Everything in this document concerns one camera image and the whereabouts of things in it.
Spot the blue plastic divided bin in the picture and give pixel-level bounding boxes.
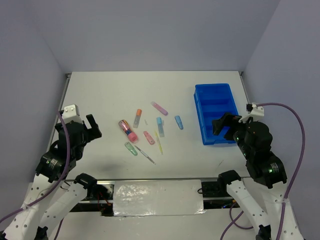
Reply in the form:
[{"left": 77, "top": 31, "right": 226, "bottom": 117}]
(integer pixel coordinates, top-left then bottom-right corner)
[{"left": 193, "top": 83, "right": 238, "bottom": 145}]

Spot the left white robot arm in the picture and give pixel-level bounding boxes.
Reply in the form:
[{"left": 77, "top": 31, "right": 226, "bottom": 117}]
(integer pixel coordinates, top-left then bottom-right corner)
[{"left": 0, "top": 111, "right": 102, "bottom": 240}]

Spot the grey thin pen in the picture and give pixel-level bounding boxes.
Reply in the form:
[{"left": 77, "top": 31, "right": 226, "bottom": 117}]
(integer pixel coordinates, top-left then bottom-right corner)
[{"left": 135, "top": 145, "right": 156, "bottom": 165}]

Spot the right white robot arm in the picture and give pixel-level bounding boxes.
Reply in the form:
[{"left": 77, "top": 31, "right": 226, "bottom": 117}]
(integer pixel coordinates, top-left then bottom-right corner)
[{"left": 212, "top": 113, "right": 303, "bottom": 240}]

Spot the purple pink highlighter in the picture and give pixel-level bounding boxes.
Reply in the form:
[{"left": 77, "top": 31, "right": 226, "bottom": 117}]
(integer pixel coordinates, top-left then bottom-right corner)
[{"left": 151, "top": 101, "right": 168, "bottom": 116}]

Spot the orange capped clear marker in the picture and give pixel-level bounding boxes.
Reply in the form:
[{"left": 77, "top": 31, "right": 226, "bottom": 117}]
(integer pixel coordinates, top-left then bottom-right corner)
[{"left": 133, "top": 109, "right": 142, "bottom": 128}]

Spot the pink capped crayon tube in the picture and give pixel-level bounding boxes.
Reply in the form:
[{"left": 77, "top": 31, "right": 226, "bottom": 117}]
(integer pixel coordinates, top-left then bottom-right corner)
[{"left": 118, "top": 119, "right": 138, "bottom": 143}]

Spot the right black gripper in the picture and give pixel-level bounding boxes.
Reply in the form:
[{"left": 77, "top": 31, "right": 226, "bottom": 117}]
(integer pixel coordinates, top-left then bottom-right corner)
[{"left": 210, "top": 110, "right": 252, "bottom": 156}]

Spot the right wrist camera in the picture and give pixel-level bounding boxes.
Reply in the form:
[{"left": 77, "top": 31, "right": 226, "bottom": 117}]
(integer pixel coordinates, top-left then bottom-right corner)
[{"left": 238, "top": 103, "right": 265, "bottom": 123}]

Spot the yellow thin pen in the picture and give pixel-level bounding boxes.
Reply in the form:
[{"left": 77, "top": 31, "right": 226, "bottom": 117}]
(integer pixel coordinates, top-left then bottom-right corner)
[{"left": 154, "top": 131, "right": 163, "bottom": 155}]

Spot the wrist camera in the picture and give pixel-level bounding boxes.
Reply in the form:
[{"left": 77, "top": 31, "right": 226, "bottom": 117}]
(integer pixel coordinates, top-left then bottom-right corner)
[
  {"left": 238, "top": 103, "right": 265, "bottom": 123},
  {"left": 62, "top": 104, "right": 82, "bottom": 124}
]

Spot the pink correction tape highlighter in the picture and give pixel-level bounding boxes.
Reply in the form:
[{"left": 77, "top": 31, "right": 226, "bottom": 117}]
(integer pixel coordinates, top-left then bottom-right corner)
[{"left": 143, "top": 131, "right": 155, "bottom": 145}]

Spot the light blue clear marker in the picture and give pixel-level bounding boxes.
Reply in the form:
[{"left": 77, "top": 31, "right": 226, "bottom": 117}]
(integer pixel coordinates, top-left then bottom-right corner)
[{"left": 156, "top": 117, "right": 165, "bottom": 137}]

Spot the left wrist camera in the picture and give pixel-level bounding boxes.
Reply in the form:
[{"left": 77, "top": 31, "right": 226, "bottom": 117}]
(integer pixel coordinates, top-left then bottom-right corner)
[{"left": 62, "top": 104, "right": 82, "bottom": 124}]

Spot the silver tape sheet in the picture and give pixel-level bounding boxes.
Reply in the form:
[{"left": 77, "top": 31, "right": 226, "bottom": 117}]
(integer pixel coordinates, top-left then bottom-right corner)
[{"left": 113, "top": 179, "right": 205, "bottom": 217}]

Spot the green clear highlighter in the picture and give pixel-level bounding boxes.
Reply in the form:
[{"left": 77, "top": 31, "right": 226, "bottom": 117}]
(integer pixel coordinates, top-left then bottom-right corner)
[{"left": 124, "top": 142, "right": 138, "bottom": 156}]

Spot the small blue highlighter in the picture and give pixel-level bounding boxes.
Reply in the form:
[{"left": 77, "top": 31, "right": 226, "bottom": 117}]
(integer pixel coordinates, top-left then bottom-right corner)
[{"left": 174, "top": 115, "right": 184, "bottom": 130}]

